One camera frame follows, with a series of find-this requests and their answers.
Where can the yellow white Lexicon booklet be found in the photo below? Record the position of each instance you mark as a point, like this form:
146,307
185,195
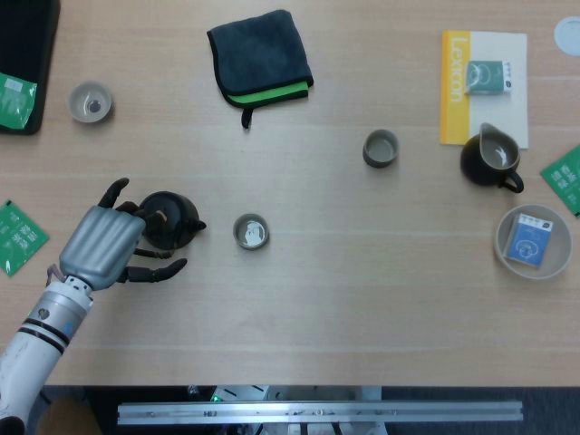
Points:
453,113

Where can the teal card box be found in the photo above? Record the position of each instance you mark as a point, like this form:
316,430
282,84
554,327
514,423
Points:
487,78

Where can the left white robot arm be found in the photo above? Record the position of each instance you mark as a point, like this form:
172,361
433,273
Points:
41,331

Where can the dark cylindrical tea cup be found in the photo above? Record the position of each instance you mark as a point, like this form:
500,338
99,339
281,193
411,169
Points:
380,149
251,232

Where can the beige round bowl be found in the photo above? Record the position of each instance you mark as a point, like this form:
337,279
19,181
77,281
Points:
562,240

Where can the orange brown rounded object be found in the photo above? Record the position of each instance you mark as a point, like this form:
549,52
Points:
72,417

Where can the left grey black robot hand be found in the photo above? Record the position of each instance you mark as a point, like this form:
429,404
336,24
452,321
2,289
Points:
99,244

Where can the blue card box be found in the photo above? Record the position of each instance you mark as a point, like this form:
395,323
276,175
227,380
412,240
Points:
528,242

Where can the aluminium rail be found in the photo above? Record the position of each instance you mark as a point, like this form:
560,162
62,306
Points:
317,412

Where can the beige flared tea bowl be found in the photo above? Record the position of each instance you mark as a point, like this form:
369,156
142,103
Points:
89,102

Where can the green tea packet white label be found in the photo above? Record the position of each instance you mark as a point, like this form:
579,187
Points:
13,102

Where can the black rectangular tray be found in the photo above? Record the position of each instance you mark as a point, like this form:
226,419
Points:
27,41

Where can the grey green microfibre cloth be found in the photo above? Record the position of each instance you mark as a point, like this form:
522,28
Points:
258,50

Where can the black ceramic pitcher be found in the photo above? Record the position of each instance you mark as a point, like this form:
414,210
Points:
473,167

